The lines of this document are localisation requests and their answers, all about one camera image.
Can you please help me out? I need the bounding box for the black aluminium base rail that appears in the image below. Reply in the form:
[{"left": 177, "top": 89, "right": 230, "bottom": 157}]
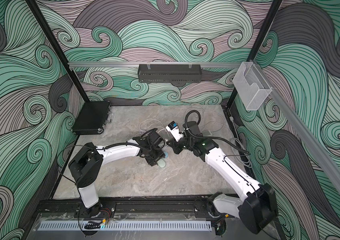
[{"left": 36, "top": 195, "right": 215, "bottom": 218}]

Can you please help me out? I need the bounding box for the grey power strip cord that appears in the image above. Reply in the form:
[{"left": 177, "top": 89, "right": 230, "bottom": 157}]
[{"left": 229, "top": 115, "right": 253, "bottom": 169}]

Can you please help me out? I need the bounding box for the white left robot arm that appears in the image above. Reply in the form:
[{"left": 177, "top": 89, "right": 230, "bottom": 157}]
[{"left": 69, "top": 128, "right": 166, "bottom": 218}]

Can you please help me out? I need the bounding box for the aluminium right side rail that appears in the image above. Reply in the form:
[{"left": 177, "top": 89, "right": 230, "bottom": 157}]
[{"left": 251, "top": 61, "right": 340, "bottom": 194}]

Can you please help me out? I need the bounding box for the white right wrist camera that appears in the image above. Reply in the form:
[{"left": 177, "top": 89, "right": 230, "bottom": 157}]
[{"left": 166, "top": 121, "right": 184, "bottom": 142}]

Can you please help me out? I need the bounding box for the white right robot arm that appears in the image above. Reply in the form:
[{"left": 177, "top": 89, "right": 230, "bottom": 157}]
[{"left": 166, "top": 110, "right": 278, "bottom": 234}]

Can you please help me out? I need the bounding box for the black perforated wall tray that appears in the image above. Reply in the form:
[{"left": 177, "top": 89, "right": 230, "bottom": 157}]
[{"left": 138, "top": 65, "right": 202, "bottom": 85}]

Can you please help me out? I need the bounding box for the lilac coiled charging cable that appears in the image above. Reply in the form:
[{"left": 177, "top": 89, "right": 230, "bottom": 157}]
[{"left": 138, "top": 118, "right": 170, "bottom": 136}]

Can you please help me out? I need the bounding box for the white slotted cable duct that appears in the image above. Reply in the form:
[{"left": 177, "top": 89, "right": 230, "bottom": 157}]
[{"left": 36, "top": 220, "right": 212, "bottom": 232}]

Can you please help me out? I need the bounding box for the black carbon-pattern briefcase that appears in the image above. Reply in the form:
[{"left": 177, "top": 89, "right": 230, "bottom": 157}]
[{"left": 72, "top": 101, "right": 111, "bottom": 135}]

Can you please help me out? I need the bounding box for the white power strip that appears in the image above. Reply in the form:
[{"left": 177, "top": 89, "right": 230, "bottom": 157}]
[{"left": 201, "top": 130, "right": 214, "bottom": 137}]

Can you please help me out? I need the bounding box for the green earbud case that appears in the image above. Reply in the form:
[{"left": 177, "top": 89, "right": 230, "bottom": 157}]
[{"left": 157, "top": 159, "right": 166, "bottom": 168}]

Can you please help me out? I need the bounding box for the aluminium wall rail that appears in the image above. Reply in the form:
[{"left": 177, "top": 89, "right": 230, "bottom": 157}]
[{"left": 68, "top": 61, "right": 241, "bottom": 69}]

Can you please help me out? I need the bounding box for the clear acrylic wall holder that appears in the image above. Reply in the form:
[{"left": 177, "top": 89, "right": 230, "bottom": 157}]
[{"left": 233, "top": 62, "right": 272, "bottom": 111}]

